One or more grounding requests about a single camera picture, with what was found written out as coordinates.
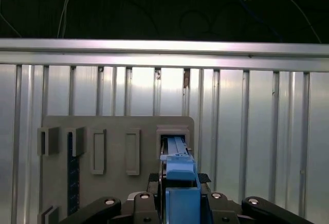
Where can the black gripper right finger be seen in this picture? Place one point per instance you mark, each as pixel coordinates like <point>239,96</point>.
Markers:
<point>270,208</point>

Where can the RAM stick in rack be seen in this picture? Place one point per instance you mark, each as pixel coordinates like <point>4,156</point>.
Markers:
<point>72,172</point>

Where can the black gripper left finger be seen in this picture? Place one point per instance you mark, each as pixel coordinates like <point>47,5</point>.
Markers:
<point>102,206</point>

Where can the hard disk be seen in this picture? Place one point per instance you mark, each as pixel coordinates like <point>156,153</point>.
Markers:
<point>180,203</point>

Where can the grey parts rack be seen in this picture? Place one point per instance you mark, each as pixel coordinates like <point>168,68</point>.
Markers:
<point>115,183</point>

